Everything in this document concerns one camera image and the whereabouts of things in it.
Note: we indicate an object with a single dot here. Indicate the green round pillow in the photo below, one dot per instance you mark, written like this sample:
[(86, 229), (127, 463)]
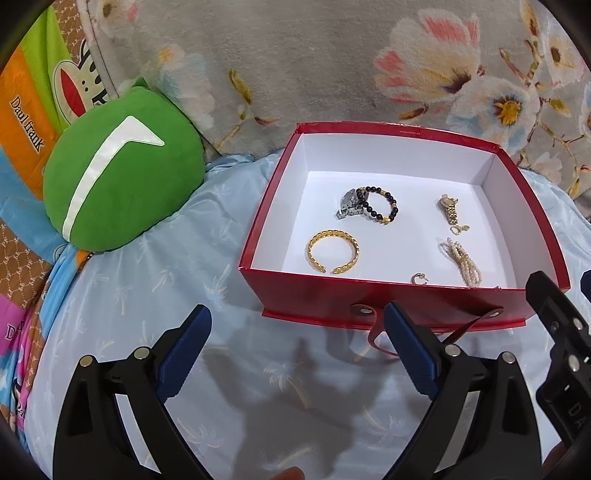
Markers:
[(124, 170)]

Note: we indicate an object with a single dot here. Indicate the light blue palm-print sheet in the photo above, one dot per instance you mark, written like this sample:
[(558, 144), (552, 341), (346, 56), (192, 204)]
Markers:
[(184, 277)]

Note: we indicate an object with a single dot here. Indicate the small gold watch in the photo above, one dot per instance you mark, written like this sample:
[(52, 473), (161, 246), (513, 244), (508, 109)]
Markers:
[(449, 207)]

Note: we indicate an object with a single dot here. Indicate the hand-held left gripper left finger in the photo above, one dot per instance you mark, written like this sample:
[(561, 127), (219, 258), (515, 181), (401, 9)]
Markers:
[(182, 355)]

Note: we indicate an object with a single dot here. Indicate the grey floral blanket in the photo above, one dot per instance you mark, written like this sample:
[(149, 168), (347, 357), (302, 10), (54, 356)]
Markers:
[(300, 60)]

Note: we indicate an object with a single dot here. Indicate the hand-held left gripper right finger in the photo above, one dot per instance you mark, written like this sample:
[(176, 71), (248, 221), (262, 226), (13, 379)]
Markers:
[(411, 350)]

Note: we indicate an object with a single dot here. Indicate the colourful cartoon printed sheet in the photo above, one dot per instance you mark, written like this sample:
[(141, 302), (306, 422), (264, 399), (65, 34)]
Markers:
[(27, 120)]

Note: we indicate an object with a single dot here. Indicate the person's left hand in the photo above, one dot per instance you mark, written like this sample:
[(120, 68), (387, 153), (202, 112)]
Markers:
[(286, 473)]

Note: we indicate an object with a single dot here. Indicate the person's right hand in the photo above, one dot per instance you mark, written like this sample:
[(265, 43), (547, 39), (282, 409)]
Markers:
[(554, 464)]

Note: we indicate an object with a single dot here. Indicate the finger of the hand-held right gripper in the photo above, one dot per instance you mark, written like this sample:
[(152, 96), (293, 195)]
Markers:
[(586, 282), (554, 300)]

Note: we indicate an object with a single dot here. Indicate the gold hoop earring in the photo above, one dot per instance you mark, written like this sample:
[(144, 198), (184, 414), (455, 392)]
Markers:
[(419, 278)]

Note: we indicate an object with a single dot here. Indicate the silver rings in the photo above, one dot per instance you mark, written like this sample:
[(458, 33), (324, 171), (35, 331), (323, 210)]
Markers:
[(348, 203)]

